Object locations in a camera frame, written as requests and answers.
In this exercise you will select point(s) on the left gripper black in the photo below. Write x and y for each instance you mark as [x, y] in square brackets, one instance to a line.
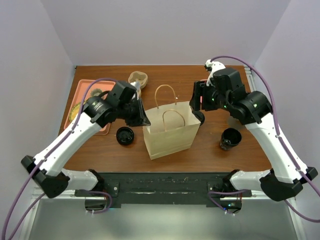
[141, 119]

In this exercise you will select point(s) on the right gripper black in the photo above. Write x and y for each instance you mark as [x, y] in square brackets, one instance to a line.
[200, 88]

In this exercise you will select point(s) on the black cup lid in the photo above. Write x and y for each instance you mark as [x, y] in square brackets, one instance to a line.
[200, 116]
[125, 136]

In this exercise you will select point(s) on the brown paper bag with handles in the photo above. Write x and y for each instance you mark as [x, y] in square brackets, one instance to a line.
[173, 128]

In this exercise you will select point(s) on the black coffee cup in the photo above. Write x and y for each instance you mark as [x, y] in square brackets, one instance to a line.
[230, 138]

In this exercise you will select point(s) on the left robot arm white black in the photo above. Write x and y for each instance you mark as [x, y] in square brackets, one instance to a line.
[47, 167]

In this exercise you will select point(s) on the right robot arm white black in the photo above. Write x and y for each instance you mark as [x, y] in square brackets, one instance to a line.
[224, 90]

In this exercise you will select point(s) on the grey straw holder cup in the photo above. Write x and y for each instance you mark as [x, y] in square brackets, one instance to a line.
[234, 123]

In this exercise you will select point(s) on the cardboard cup carrier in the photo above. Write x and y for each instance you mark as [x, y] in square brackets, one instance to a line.
[139, 77]

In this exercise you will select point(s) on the small grey ceramic cup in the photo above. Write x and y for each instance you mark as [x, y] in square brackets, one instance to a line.
[97, 92]

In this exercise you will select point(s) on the yellow woven coaster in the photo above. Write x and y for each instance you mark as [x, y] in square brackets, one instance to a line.
[74, 111]

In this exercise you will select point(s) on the salmon pink tray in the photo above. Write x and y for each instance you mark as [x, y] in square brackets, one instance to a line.
[81, 89]

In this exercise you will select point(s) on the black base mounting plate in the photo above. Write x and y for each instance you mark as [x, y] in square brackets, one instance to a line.
[160, 188]

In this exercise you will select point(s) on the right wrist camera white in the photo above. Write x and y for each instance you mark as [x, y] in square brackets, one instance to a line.
[212, 67]

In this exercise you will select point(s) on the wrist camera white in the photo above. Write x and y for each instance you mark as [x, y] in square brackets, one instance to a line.
[137, 85]
[212, 67]

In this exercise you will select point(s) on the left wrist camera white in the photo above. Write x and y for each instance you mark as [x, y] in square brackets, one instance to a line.
[137, 85]

